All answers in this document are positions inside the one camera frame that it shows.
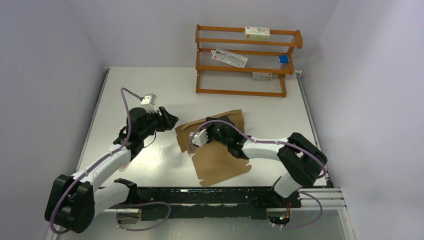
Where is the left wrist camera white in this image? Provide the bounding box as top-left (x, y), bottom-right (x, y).
top-left (140, 93), bottom-right (157, 108)

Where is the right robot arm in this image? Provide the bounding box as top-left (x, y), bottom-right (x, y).
top-left (201, 116), bottom-right (328, 207)

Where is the white box lower shelf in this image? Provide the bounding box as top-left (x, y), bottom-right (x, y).
top-left (251, 72), bottom-right (273, 81)

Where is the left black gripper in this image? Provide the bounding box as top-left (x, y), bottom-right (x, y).
top-left (139, 106), bottom-right (179, 139)

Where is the white flat package middle shelf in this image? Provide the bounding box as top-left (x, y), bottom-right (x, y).
top-left (210, 49), bottom-right (249, 68)

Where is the white green box top shelf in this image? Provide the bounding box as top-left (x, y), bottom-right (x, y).
top-left (244, 26), bottom-right (271, 42)

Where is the brown cardboard box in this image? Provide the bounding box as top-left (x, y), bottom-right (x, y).
top-left (175, 118), bottom-right (252, 187)

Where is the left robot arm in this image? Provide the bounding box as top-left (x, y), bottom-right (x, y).
top-left (44, 106), bottom-right (179, 233)

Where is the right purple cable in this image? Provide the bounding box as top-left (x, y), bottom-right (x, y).
top-left (188, 119), bottom-right (329, 230)

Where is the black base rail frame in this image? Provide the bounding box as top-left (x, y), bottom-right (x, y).
top-left (54, 185), bottom-right (347, 223)

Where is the orange wooden shelf rack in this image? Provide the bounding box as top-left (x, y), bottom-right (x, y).
top-left (195, 24), bottom-right (304, 98)

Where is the blue small cube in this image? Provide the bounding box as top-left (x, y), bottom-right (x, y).
top-left (278, 54), bottom-right (291, 64)

